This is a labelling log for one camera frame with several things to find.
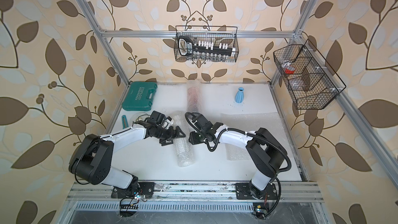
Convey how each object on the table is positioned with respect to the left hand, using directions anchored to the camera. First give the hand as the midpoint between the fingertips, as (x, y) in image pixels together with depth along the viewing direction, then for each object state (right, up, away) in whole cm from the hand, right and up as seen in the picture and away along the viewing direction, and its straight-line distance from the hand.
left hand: (178, 136), depth 86 cm
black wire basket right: (+67, +31, -11) cm, 74 cm away
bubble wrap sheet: (+46, +6, +15) cm, 49 cm away
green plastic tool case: (-31, +22, +22) cm, 44 cm away
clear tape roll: (-28, +8, +14) cm, 33 cm away
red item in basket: (+60, +36, -5) cm, 70 cm away
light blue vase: (+38, +23, +16) cm, 48 cm away
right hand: (+7, -2, +1) cm, 8 cm away
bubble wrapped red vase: (+8, +23, +15) cm, 29 cm away
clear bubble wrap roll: (+4, -5, -6) cm, 8 cm away
